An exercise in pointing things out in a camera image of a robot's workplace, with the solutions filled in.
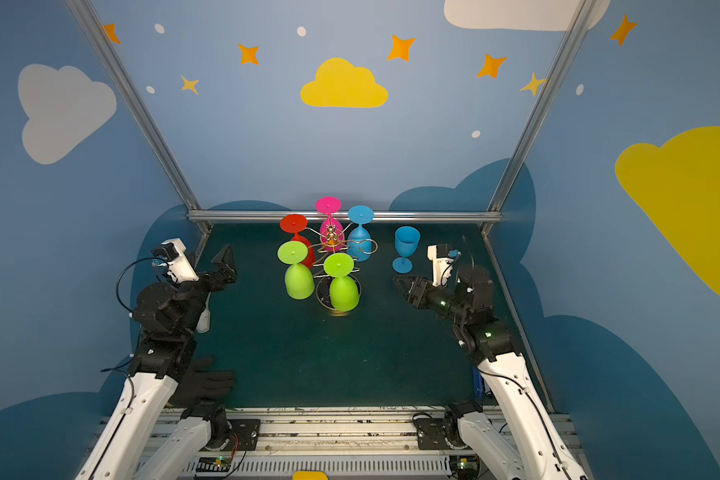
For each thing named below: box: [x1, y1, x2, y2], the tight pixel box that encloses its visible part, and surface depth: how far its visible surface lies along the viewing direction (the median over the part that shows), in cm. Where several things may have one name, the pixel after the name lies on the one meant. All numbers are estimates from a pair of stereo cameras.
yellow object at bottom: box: [292, 471, 329, 480], surface depth 70 cm
